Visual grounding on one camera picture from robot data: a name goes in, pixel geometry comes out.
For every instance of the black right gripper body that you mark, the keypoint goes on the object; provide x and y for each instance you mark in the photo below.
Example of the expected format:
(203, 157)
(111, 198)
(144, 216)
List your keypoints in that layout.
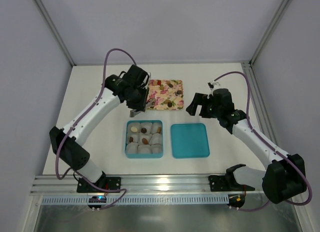
(204, 107)

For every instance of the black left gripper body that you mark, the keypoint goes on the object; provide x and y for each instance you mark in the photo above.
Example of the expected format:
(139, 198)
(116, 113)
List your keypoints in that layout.
(144, 99)

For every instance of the white oval chocolate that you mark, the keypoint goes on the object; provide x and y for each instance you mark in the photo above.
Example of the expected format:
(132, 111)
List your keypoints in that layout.
(134, 129)

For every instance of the teal lid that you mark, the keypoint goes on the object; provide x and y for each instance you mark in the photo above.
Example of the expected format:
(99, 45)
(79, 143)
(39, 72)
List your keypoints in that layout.
(189, 140)

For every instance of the brown oval chocolate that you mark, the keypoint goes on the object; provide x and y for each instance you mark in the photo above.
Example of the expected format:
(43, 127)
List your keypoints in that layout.
(145, 141)

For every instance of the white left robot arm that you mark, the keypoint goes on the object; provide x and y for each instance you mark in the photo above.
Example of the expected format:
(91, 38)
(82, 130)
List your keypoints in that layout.
(67, 142)

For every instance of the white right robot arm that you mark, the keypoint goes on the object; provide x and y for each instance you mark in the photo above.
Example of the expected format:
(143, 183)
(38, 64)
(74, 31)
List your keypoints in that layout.
(284, 176)

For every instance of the floral tray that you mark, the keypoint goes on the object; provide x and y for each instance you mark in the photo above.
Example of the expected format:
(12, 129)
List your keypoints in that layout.
(166, 95)

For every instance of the teal box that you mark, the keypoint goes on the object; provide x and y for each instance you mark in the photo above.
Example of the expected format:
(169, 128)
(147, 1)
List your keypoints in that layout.
(138, 150)

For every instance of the slotted cable duct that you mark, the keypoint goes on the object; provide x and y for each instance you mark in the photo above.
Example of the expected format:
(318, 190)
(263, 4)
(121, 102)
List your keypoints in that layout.
(137, 199)

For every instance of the aluminium rail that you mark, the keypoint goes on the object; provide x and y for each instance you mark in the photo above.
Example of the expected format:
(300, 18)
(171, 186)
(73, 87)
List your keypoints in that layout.
(171, 183)

